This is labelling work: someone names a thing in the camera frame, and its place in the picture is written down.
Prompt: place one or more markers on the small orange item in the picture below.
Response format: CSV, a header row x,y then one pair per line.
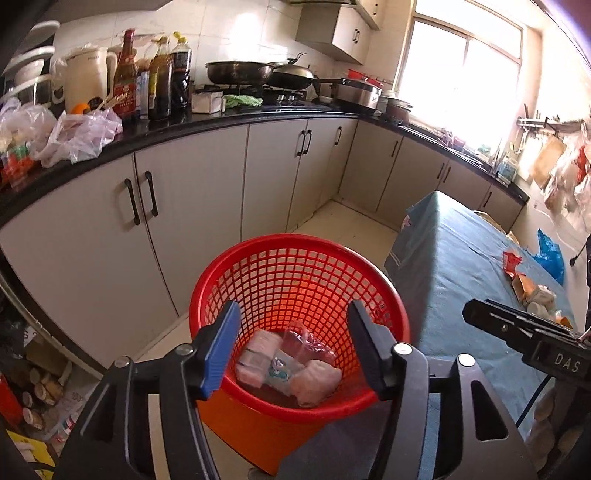
x,y
563,320

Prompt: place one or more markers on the cluster of small jars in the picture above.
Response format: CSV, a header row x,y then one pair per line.
x,y
41,392

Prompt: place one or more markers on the black lidded wok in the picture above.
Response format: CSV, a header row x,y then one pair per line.
x,y
293,76

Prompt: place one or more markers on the white base cabinets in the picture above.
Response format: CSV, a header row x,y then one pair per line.
x,y
194,194

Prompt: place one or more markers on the wall cabinet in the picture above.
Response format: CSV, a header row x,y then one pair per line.
x,y
341,32

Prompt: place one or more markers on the gas stove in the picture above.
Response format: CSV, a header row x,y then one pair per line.
x,y
277,98

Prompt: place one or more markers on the dark cooking pot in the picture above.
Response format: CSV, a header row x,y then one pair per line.
x,y
398,113

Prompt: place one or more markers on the orange cardboard box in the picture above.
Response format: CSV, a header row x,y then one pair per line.
x,y
522,286

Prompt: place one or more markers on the blue plastic bag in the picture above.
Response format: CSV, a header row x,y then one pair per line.
x,y
549,254

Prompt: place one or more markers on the dark soy sauce bottle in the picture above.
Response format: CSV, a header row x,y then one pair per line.
x,y
160,87

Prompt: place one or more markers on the blue tablecloth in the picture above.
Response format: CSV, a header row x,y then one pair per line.
x,y
452,277

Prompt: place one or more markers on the red green packages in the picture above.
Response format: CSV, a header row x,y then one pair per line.
x,y
16,166

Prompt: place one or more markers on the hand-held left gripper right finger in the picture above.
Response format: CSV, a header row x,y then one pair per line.
x,y
367,350

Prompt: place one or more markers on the green cloth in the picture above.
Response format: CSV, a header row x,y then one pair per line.
x,y
240,100

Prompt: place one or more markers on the metal wall rack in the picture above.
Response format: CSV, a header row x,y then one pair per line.
x,y
535,122

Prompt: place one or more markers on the red label sauce bottle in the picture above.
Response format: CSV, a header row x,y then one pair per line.
x,y
125,92

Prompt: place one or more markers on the orange fruit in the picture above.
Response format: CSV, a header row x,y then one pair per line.
x,y
79,108

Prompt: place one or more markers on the red plastic basket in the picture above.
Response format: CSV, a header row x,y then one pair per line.
x,y
295,277

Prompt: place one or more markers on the white carton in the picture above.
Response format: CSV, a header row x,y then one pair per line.
x,y
545,294

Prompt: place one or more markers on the red container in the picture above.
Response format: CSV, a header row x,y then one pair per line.
x,y
358,74

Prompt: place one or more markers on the small white blue bottle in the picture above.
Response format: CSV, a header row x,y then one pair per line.
x,y
143,92

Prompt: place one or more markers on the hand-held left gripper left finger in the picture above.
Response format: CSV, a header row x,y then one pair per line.
x,y
221,350

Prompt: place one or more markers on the white blue packet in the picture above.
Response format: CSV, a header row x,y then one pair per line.
x,y
284,374

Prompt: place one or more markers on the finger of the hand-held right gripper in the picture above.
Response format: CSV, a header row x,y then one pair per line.
x,y
554,326
498,323

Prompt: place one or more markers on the wooden cutting board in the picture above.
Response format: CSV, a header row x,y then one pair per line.
x,y
547,161

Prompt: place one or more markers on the red carton box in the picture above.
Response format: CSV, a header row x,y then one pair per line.
x,y
511,263

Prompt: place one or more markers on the hanging plastic bags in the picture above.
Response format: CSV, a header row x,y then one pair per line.
x,y
570,184

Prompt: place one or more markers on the orange plastic stool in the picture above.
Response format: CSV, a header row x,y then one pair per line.
x,y
258,434

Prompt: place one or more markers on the white plastic bag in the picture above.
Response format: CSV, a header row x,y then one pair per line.
x,y
23,122

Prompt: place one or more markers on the clear pink plastic bag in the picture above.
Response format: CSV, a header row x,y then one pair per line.
x,y
307,344

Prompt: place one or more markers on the yellow paper package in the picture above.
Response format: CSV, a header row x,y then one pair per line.
x,y
27,450

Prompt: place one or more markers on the white electric kettle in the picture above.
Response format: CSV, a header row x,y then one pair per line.
x,y
87,78

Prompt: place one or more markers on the blue white container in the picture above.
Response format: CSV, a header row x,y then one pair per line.
x,y
508,168

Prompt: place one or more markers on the white box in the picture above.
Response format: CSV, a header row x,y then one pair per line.
x,y
205,102

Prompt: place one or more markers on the window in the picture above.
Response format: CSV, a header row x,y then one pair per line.
x,y
461,83

